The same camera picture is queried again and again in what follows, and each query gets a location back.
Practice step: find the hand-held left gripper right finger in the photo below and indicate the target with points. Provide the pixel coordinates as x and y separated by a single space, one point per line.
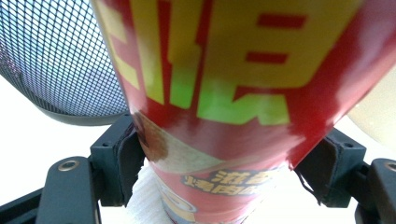
337 174

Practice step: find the black mesh bin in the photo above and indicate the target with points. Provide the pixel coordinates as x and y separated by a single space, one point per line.
62 62

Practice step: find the red and yellow snack can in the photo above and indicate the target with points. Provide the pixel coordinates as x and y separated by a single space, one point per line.
236 93

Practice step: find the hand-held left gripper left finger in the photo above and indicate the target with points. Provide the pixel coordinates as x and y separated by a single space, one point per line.
116 165

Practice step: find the white paper tissue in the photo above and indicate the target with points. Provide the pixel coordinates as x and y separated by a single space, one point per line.
144 196

